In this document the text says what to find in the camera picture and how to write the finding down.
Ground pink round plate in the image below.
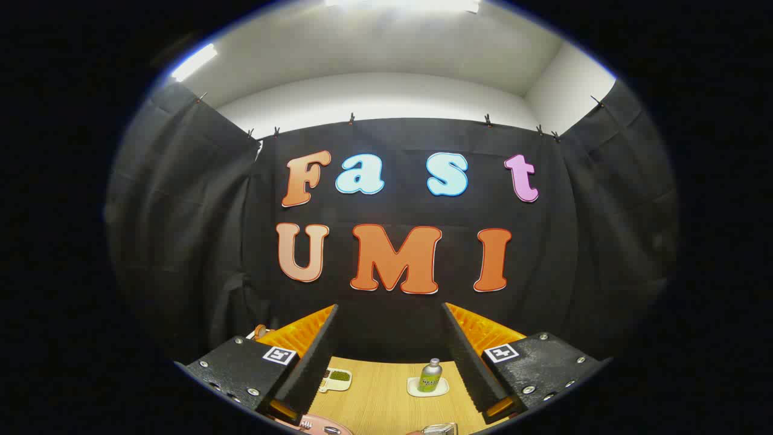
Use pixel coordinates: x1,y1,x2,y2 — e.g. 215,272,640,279
284,414,354,435

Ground long ceiling light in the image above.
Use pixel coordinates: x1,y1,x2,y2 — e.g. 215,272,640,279
170,43,219,83
324,0,481,15

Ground white square coaster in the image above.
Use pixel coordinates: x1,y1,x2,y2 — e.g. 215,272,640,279
407,377,450,398

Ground green soda bottle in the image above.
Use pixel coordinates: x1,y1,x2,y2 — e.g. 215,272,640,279
418,358,443,393

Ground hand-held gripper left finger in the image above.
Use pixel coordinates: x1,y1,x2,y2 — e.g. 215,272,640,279
174,303,340,425

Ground row of black clips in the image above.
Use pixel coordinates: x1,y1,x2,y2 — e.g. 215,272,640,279
196,92,606,144

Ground white divided snack dish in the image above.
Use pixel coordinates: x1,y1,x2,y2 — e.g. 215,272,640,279
318,368,353,393

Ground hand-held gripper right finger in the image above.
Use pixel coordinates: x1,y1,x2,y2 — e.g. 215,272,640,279
440,301,613,425

